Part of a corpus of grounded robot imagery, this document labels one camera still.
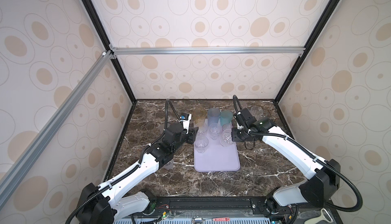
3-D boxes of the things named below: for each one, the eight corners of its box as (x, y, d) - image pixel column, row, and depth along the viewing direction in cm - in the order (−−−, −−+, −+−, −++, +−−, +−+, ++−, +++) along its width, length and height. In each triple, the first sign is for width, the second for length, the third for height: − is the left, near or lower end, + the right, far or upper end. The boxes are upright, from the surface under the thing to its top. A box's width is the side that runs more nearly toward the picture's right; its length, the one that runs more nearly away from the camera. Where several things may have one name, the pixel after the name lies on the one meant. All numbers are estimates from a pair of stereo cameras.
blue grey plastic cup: (208, 126, 106) (208, 118, 99) (207, 115, 113) (208, 106, 106) (219, 126, 106) (221, 118, 99) (218, 115, 113) (219, 106, 106)
